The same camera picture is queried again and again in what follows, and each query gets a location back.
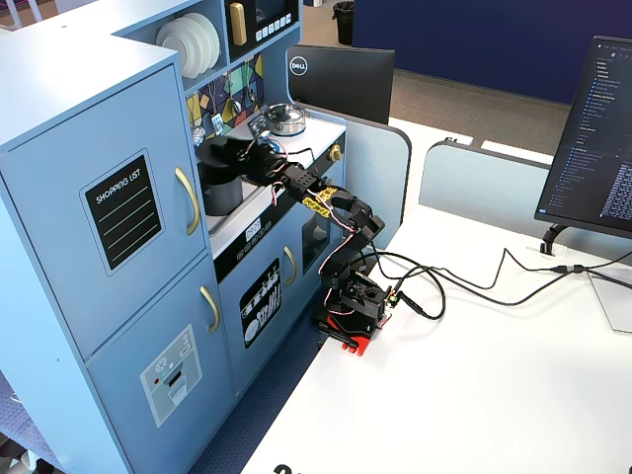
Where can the gray cooking pot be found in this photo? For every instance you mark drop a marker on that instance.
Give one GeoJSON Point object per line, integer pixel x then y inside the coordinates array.
{"type": "Point", "coordinates": [222, 197]}

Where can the silver pot lid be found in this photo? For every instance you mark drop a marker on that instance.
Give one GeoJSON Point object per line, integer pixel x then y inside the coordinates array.
{"type": "Point", "coordinates": [284, 112]}

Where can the silver steel pot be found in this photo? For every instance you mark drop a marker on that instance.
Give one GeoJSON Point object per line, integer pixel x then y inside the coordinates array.
{"type": "Point", "coordinates": [289, 129]}

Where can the light blue toy kitchen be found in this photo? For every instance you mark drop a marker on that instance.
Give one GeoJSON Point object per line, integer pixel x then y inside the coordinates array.
{"type": "Point", "coordinates": [59, 64]}

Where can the gray flat stand plate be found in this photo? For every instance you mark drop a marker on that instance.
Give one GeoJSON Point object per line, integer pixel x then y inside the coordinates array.
{"type": "Point", "coordinates": [614, 301]}

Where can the hanging silver slotted spatula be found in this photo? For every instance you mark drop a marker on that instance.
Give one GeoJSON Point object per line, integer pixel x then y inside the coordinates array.
{"type": "Point", "coordinates": [217, 126]}

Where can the fridge door with shopping list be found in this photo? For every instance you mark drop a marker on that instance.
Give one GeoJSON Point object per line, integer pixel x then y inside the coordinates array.
{"type": "Point", "coordinates": [49, 247]}

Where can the dark gray pot lid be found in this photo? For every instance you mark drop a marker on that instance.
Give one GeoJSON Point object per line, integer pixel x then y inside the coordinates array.
{"type": "Point", "coordinates": [217, 158]}

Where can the dishwasher door with rack sticker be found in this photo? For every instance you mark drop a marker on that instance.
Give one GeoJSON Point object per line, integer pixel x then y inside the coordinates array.
{"type": "Point", "coordinates": [232, 355]}

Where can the freezer door with dispenser sticker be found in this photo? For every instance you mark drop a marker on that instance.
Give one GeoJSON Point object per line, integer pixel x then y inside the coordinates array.
{"type": "Point", "coordinates": [113, 385]}

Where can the small black curved object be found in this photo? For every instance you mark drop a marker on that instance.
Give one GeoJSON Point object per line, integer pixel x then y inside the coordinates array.
{"type": "Point", "coordinates": [284, 469]}

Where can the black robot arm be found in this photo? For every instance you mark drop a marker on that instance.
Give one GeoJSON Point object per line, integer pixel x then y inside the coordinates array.
{"type": "Point", "coordinates": [355, 222]}

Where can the silver sink basin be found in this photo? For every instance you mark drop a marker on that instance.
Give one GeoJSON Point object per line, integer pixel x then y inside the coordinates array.
{"type": "Point", "coordinates": [254, 197]}

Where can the red robot base mount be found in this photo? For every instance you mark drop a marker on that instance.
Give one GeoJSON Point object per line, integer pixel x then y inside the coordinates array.
{"type": "Point", "coordinates": [363, 343]}

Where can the dark blue office partition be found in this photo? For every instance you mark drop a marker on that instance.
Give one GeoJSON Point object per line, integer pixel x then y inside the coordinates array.
{"type": "Point", "coordinates": [494, 44]}

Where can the white plastic plate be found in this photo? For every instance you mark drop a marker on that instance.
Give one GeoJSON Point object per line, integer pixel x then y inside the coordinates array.
{"type": "Point", "coordinates": [214, 39]}
{"type": "Point", "coordinates": [173, 47]}
{"type": "Point", "coordinates": [200, 42]}

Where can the gold stove knob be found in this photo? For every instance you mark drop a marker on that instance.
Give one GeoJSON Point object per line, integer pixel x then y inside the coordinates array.
{"type": "Point", "coordinates": [336, 153]}

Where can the toy microwave with buttons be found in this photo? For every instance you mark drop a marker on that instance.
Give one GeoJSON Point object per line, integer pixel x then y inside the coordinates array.
{"type": "Point", "coordinates": [271, 15]}

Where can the black Dell monitor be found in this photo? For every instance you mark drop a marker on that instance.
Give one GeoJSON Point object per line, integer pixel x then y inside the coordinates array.
{"type": "Point", "coordinates": [345, 84]}

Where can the black trash bin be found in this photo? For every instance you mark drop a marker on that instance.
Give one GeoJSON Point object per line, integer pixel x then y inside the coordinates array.
{"type": "Point", "coordinates": [344, 22]}

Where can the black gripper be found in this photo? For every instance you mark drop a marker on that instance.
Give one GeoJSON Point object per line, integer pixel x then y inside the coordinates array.
{"type": "Point", "coordinates": [236, 150]}

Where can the pale blue desk divider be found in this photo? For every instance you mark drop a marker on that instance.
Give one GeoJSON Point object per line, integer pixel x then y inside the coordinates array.
{"type": "Point", "coordinates": [484, 187]}
{"type": "Point", "coordinates": [375, 187]}

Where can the black monitor showing code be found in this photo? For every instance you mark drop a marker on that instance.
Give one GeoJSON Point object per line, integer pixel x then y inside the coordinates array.
{"type": "Point", "coordinates": [587, 148]}

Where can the hanging silver skimmer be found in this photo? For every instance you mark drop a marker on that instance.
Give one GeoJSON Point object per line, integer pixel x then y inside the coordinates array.
{"type": "Point", "coordinates": [198, 134]}

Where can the black table clamp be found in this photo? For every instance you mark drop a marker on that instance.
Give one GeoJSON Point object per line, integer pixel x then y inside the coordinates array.
{"type": "Point", "coordinates": [340, 338]}

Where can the hanging silver ladle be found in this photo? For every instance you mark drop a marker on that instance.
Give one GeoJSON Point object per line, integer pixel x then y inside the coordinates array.
{"type": "Point", "coordinates": [237, 106]}

